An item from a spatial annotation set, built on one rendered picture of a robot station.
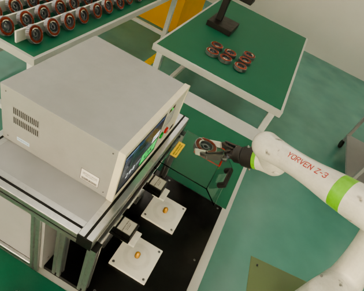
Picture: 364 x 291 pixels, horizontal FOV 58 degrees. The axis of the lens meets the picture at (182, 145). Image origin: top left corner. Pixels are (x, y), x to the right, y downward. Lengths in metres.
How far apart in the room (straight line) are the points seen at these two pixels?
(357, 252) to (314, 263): 1.48
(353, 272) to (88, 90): 1.09
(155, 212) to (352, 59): 5.31
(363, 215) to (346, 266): 0.36
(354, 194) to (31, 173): 0.93
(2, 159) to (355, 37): 5.72
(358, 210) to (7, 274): 1.10
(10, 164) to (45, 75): 0.27
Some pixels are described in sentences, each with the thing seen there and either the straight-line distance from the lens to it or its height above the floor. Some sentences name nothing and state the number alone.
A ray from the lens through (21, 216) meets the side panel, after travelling 1.08.
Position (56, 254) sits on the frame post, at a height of 0.91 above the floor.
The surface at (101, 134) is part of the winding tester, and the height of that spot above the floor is 1.32.
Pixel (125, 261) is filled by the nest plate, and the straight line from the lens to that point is 1.28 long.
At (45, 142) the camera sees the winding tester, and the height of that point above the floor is 1.20.
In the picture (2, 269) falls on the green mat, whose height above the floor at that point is 0.75.
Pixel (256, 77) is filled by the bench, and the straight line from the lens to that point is 2.77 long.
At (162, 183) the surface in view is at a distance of 1.33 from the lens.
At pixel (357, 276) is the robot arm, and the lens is 1.40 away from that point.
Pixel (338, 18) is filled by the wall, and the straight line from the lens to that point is 6.11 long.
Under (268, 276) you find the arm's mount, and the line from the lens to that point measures 1.53.
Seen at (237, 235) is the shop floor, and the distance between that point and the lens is 2.54.
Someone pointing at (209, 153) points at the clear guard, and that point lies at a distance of 1.32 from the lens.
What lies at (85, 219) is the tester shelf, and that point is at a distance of 0.94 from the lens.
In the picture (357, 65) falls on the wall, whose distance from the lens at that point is 6.34.
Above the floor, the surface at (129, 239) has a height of 0.91.
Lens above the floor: 1.91
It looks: 41 degrees down
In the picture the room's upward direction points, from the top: 25 degrees clockwise
